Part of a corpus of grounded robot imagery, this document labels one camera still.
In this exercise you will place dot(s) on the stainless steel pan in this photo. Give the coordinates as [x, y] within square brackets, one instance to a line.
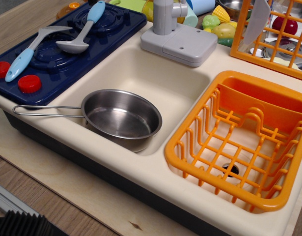
[122, 117]

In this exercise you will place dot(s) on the cream toy sink unit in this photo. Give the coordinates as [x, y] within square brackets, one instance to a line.
[150, 81]

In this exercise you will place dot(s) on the grey toy faucet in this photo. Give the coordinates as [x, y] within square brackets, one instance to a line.
[176, 41]

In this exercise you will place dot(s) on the orange dish drainer basket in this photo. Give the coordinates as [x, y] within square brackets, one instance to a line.
[242, 141]

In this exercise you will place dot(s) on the mint green plastic cup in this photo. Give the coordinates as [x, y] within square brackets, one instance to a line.
[191, 19]

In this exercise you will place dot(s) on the navy blue toy stove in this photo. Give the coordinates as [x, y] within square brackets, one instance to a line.
[58, 70]

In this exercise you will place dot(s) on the yellow plastic cup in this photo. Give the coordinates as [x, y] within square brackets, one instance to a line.
[148, 10]

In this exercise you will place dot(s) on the green toy lettuce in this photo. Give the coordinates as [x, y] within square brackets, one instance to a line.
[210, 21]

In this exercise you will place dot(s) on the green toy cutting board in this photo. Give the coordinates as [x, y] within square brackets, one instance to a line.
[135, 5]

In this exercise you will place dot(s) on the toy potato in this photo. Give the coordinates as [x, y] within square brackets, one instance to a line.
[224, 30]

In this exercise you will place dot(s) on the blue plastic cup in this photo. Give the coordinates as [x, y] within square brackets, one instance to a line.
[201, 7]

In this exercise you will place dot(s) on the yellow toy corn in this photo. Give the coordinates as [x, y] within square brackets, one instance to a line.
[221, 14]

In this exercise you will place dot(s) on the right red stove knob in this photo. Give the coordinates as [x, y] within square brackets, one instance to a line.
[29, 84]

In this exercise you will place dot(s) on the red stove knob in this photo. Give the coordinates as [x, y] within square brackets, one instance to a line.
[29, 84]
[4, 67]

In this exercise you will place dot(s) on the steel pot in background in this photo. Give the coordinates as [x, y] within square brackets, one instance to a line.
[232, 7]

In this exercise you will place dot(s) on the orange upright dish rack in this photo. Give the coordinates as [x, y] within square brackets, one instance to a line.
[269, 34]

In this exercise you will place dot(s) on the grey toy knife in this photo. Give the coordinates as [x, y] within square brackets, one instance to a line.
[257, 21]

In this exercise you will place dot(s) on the steel pot lid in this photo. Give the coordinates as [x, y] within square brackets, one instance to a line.
[287, 49]

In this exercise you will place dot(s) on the left red stove knob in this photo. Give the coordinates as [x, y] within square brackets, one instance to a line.
[4, 67]

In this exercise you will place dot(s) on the red toy apple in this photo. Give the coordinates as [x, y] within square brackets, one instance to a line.
[291, 27]

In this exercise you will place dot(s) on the black ribbed bellows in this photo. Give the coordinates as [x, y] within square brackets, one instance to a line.
[25, 224]

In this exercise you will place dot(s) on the grey ladle blue handle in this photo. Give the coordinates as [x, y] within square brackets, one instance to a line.
[78, 45]

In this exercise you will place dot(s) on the grey spatula blue handle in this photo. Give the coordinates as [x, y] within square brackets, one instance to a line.
[24, 58]

